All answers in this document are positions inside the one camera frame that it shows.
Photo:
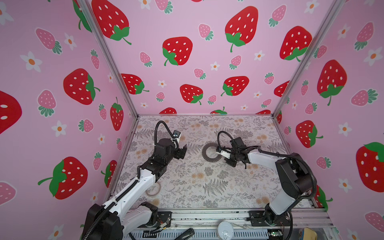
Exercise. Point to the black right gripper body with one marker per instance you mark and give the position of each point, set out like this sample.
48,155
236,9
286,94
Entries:
233,158

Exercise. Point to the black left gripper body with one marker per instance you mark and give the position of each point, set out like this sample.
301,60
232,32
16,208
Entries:
177,153

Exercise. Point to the silver perforated metal ring disc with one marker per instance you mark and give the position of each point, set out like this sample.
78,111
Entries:
209,153

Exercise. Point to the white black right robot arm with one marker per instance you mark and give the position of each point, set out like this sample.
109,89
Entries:
296,177

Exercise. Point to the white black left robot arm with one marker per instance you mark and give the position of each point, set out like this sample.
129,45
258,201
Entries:
112,220

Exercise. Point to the tan object front right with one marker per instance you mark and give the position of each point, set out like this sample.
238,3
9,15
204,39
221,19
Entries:
308,234

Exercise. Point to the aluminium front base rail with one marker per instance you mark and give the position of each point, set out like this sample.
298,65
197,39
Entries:
248,224

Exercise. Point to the black handle front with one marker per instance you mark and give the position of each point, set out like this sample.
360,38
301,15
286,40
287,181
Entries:
186,235

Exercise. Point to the aluminium left rear corner post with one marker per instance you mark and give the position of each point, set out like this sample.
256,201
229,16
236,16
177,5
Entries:
108,22

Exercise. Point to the aluminium corner post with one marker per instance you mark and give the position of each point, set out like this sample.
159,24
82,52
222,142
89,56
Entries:
108,22
321,33

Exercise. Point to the aluminium right rear corner post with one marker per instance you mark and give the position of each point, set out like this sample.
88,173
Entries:
321,33

